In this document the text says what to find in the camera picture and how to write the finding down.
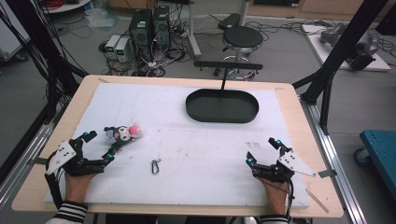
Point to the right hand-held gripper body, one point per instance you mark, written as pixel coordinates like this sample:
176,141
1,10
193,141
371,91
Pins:
294,163

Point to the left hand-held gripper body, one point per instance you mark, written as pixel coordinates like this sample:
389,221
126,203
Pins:
60,157

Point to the black and pink plush toy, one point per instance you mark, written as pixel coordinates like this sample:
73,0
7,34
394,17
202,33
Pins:
123,134

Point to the silver carabiner clip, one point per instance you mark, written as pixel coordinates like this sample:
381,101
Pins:
155,168

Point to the black hanger stand with tray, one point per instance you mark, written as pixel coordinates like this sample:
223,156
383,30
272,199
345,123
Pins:
218,109

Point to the person's left hand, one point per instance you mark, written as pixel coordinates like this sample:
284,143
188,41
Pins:
76,188

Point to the person's right hand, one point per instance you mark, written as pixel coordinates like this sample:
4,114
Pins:
277,197

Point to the grey tape piece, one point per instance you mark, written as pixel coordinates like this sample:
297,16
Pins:
327,173
39,160

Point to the thin wooden stick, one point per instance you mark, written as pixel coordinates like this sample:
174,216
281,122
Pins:
317,200

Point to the white foam board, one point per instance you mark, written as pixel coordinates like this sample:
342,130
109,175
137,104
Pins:
186,186

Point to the blue cart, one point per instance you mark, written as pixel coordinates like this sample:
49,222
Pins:
381,152

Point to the grey power supply unit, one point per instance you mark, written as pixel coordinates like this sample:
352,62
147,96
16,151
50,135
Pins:
122,49
111,45

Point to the white floor platform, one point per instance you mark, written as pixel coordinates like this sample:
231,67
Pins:
323,53

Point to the black round stool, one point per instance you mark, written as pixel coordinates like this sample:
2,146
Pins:
243,37

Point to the large black computer tower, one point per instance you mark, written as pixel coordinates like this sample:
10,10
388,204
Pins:
140,31

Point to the clear plastic bag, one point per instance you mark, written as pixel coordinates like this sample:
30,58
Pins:
101,17

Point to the grey machine parts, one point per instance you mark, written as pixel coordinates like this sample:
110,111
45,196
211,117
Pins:
364,49

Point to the slim black computer tower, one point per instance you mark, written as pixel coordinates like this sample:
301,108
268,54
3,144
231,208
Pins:
161,28

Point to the white round table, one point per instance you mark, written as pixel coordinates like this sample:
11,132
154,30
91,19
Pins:
68,6

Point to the black flat box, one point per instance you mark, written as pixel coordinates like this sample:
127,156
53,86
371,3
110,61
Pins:
229,21

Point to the grey desk leg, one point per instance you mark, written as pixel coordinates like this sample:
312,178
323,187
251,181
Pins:
193,31

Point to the aluminium rail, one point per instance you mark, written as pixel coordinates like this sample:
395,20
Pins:
337,168
21,168

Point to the black metal frame strut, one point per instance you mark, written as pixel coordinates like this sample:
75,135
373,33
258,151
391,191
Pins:
342,46

